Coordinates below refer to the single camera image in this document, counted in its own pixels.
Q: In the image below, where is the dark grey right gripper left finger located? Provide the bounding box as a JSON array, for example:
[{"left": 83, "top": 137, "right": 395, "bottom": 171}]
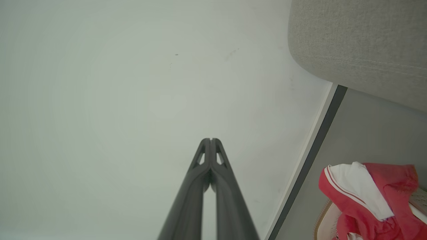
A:
[{"left": 157, "top": 138, "right": 211, "bottom": 240}]

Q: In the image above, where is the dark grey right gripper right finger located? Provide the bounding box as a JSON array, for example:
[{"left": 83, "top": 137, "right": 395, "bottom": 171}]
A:
[{"left": 210, "top": 138, "right": 260, "bottom": 240}]

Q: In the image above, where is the red white striped garment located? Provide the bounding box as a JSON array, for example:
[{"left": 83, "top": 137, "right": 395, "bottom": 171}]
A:
[{"left": 318, "top": 162, "right": 427, "bottom": 240}]

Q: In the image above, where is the woven laundry basket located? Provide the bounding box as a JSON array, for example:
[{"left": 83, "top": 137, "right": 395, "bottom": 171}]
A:
[{"left": 313, "top": 187, "right": 427, "bottom": 240}]

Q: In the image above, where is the white and black baseboard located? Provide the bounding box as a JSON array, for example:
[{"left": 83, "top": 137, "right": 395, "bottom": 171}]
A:
[{"left": 265, "top": 83, "right": 348, "bottom": 240}]

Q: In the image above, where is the grey fabric sofa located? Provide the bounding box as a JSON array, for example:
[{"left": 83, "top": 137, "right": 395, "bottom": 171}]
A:
[{"left": 288, "top": 0, "right": 427, "bottom": 112}]

